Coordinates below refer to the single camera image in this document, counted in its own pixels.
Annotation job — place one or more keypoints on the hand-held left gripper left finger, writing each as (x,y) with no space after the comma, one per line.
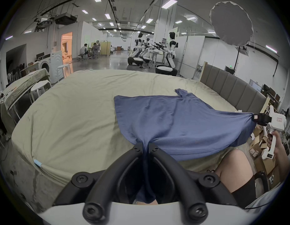
(126,163)

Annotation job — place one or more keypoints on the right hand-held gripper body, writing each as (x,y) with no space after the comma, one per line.
(277,122)

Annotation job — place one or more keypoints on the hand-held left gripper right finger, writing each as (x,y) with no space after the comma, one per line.
(168,165)

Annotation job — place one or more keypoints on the blue shirt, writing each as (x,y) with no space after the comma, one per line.
(173,123)

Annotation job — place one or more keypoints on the person's right hand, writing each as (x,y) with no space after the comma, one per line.
(281,149)

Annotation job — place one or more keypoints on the pile of cartons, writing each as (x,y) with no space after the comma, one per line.
(258,146)

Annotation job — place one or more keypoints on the grey padded headboard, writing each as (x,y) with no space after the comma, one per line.
(231,87)

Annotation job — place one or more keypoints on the person's legs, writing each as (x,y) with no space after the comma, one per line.
(234,165)

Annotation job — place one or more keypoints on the bed with pale green sheet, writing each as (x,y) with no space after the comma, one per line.
(77,116)

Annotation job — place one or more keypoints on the studio light with round diffuser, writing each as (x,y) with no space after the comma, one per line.
(231,23)

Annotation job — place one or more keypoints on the white humanoid robot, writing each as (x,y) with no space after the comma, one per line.
(170,53)
(135,53)

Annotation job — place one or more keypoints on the white round stool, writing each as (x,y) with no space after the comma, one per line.
(64,69)
(40,87)

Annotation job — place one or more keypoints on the group of people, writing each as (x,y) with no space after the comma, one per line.
(89,50)

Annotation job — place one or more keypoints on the white washing machine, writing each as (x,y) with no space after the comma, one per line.
(52,65)

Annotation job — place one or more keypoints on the table with green cloth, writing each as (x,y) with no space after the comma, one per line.
(25,82)

